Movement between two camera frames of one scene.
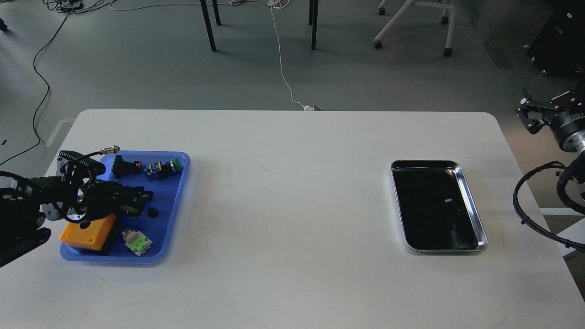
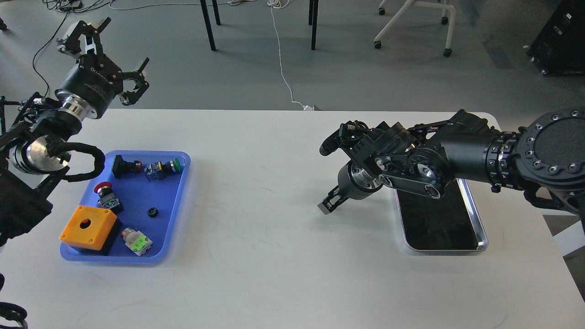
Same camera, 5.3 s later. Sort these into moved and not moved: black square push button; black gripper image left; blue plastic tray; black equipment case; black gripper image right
Moved: black gripper image left; black gripper image right
Not moved: black equipment case; black square push button; blue plastic tray
